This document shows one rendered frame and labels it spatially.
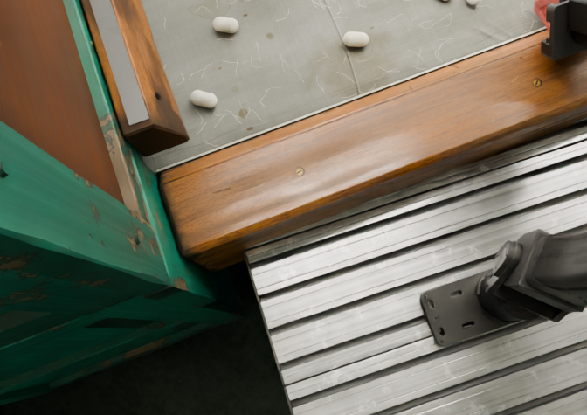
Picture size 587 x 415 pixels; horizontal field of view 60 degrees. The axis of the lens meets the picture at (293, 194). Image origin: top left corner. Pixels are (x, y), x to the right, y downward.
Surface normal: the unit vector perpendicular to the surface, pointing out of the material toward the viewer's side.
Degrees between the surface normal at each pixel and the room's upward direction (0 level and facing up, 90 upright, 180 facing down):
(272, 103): 0
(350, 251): 0
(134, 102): 0
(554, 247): 80
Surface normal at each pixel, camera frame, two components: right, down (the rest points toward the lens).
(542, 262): -0.92, -0.38
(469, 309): -0.04, -0.25
